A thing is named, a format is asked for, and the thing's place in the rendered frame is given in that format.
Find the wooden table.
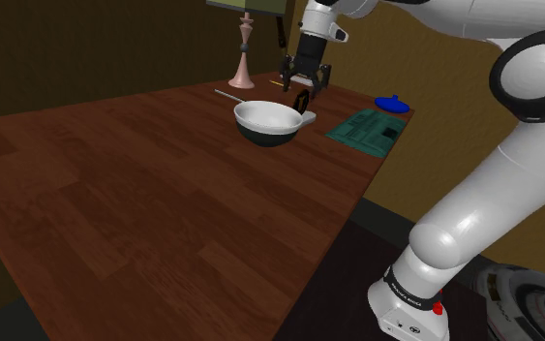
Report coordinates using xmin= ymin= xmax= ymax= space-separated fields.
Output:
xmin=0 ymin=70 xmax=416 ymax=341

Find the silver spoon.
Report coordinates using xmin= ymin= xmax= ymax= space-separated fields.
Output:
xmin=213 ymin=87 xmax=248 ymax=105

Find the black ring handle tool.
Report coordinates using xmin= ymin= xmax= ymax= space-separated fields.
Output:
xmin=292 ymin=88 xmax=318 ymax=128

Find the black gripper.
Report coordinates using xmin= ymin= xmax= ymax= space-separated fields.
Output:
xmin=279 ymin=32 xmax=333 ymax=101

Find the pink table lamp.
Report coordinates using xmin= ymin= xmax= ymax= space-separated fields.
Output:
xmin=205 ymin=0 xmax=288 ymax=90

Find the grey round appliance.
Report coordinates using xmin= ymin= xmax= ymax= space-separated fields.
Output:
xmin=470 ymin=261 xmax=545 ymax=341

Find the dark robot stand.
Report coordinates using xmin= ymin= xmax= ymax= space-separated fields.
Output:
xmin=271 ymin=219 xmax=489 ymax=341

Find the white and black bowl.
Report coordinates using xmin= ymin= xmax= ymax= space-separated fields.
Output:
xmin=232 ymin=100 xmax=304 ymax=148

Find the blue flat lid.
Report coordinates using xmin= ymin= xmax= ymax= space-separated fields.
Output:
xmin=374 ymin=94 xmax=411 ymax=115

